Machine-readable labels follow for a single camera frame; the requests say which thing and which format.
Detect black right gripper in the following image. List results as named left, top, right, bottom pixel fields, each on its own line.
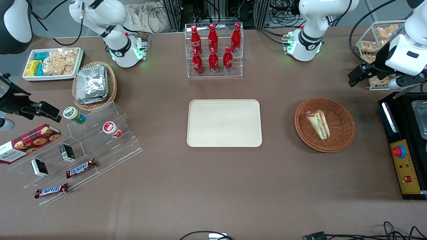
left=0, top=74, right=62, bottom=122

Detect red tartan cookie box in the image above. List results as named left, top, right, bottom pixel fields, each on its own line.
left=0, top=124, right=62, bottom=165

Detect clear acrylic stepped display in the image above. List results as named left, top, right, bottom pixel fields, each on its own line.
left=7, top=102, right=144, bottom=206

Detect black sealing machine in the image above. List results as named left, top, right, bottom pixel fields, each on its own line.
left=378, top=91, right=427, bottom=201

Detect clear acrylic bottle rack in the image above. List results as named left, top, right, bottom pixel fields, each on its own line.
left=184, top=18, right=244, bottom=79

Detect silver foil packet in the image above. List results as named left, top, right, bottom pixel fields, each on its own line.
left=76, top=65, right=108, bottom=100
left=75, top=95, right=110, bottom=105

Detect beige plastic serving tray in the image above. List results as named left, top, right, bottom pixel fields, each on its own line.
left=186, top=99, right=263, bottom=148

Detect black cable connector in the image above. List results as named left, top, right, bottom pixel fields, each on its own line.
left=303, top=231, right=328, bottom=240

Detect black looped cable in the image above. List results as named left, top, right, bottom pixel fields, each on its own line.
left=179, top=230, right=235, bottom=240

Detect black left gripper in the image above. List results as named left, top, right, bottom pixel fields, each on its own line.
left=348, top=43, right=398, bottom=88

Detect triangle sandwich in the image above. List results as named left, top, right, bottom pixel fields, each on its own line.
left=306, top=110, right=331, bottom=141

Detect brown round wicker basket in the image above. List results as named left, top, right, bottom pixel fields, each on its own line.
left=294, top=97, right=356, bottom=153

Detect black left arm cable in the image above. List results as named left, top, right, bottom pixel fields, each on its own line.
left=349, top=0, right=399, bottom=74

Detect clear bag of rice crackers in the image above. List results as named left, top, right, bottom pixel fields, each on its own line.
left=42, top=48, right=79, bottom=76

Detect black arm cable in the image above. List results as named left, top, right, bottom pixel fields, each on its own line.
left=27, top=0, right=84, bottom=46
left=349, top=0, right=399, bottom=74

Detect black tangled cables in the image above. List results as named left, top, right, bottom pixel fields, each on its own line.
left=325, top=221, right=427, bottom=240

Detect white rectangular snack tray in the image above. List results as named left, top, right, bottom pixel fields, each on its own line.
left=22, top=47, right=85, bottom=82

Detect yellow snack pack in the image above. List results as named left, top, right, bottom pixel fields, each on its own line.
left=25, top=60, right=42, bottom=77

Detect small black carton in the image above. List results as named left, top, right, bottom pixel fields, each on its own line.
left=59, top=144, right=76, bottom=163
left=31, top=159, right=49, bottom=178

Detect red lid snack cup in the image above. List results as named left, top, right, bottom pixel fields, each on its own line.
left=102, top=121, right=123, bottom=138

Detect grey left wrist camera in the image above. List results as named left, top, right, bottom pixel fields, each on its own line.
left=388, top=74, right=427, bottom=91

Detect light oval wicker basket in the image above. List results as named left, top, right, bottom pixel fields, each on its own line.
left=72, top=61, right=118, bottom=112

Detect clear box of snack bags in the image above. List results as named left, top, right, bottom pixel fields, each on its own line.
left=355, top=20, right=411, bottom=91

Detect clear bag of fried snacks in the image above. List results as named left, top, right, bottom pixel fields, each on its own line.
left=375, top=24, right=401, bottom=42
left=359, top=40, right=379, bottom=54

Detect aluminium frame post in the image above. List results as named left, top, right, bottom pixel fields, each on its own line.
left=161, top=0, right=183, bottom=33
left=254, top=0, right=271, bottom=29

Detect green lid snack cup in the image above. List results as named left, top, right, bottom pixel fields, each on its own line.
left=63, top=106, right=86, bottom=125

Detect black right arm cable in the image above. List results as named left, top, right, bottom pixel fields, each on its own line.
left=27, top=0, right=84, bottom=46

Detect red cola bottle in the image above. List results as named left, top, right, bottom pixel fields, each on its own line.
left=223, top=46, right=234, bottom=74
left=190, top=26, right=202, bottom=56
left=207, top=24, right=219, bottom=54
left=192, top=49, right=204, bottom=76
left=208, top=47, right=220, bottom=75
left=231, top=23, right=242, bottom=53

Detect clear plastic container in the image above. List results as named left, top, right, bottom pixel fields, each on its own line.
left=411, top=100, right=427, bottom=140

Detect yellow control panel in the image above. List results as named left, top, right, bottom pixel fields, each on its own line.
left=389, top=139, right=422, bottom=195

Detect brown snickers bar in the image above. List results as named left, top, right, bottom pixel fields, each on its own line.
left=66, top=158, right=97, bottom=179
left=34, top=182, right=69, bottom=199

